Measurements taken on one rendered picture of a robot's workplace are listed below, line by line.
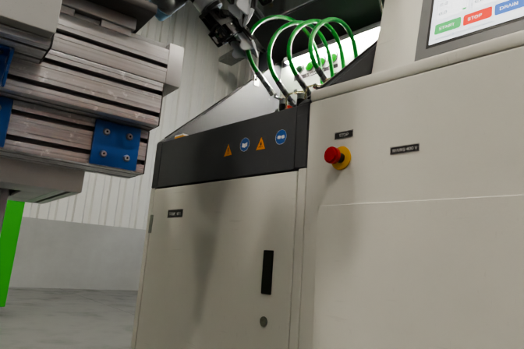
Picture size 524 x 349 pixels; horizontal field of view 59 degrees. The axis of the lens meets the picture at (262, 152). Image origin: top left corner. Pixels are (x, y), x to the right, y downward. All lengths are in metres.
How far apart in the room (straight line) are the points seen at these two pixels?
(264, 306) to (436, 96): 0.60
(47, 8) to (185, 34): 8.59
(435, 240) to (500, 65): 0.32
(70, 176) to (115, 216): 7.08
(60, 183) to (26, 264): 6.73
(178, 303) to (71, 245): 6.47
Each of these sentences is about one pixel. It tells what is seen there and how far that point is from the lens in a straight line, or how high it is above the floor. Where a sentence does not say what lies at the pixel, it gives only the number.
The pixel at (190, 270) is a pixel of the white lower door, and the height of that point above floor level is 0.53.
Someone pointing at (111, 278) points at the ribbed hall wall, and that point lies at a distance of 8.02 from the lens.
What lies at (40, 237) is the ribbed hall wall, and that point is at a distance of 7.71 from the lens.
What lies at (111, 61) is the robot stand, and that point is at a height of 0.91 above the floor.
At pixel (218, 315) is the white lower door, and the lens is 1.25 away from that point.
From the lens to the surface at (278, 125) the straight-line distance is 1.16.
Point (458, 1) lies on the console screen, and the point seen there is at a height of 1.26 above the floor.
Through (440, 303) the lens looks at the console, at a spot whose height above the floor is 0.52.
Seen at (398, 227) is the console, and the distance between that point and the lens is 0.90.
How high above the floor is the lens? 0.57
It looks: 14 degrees up
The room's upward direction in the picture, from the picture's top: 4 degrees clockwise
